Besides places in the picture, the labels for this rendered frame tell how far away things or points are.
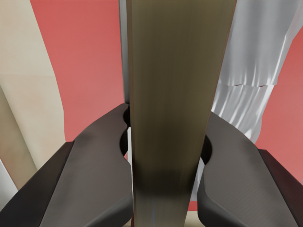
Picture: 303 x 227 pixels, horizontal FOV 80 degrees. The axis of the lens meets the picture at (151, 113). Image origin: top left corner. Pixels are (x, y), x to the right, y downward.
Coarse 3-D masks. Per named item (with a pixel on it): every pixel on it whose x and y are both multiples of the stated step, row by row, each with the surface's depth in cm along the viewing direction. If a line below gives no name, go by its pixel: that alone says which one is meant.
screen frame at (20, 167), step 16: (0, 96) 17; (0, 112) 17; (0, 128) 17; (16, 128) 19; (0, 144) 18; (16, 144) 20; (0, 160) 18; (16, 160) 20; (32, 160) 22; (0, 176) 19; (16, 176) 20; (0, 192) 20; (16, 192) 20; (0, 208) 22
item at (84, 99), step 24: (72, 96) 18; (96, 96) 18; (120, 96) 18; (288, 96) 17; (72, 120) 19; (264, 120) 19; (288, 120) 18; (264, 144) 20; (288, 144) 20; (288, 168) 22
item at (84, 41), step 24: (48, 0) 14; (72, 0) 14; (96, 0) 13; (48, 24) 14; (72, 24) 14; (96, 24) 14; (48, 48) 15; (72, 48) 15; (96, 48) 15; (120, 48) 15; (72, 72) 16; (96, 72) 16; (120, 72) 16; (288, 72) 16
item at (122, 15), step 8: (120, 0) 10; (120, 8) 10; (120, 16) 10; (120, 24) 11; (120, 32) 11; (120, 40) 11; (128, 64) 12; (128, 72) 12; (128, 80) 12; (128, 88) 13; (128, 96) 13; (128, 136) 15; (128, 144) 15; (128, 152) 16; (128, 160) 16
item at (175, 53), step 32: (128, 0) 5; (160, 0) 4; (192, 0) 4; (224, 0) 4; (128, 32) 5; (160, 32) 5; (192, 32) 5; (224, 32) 5; (160, 64) 5; (192, 64) 5; (160, 96) 6; (192, 96) 6; (160, 128) 6; (192, 128) 6; (160, 160) 7; (192, 160) 7; (160, 192) 8; (160, 224) 10
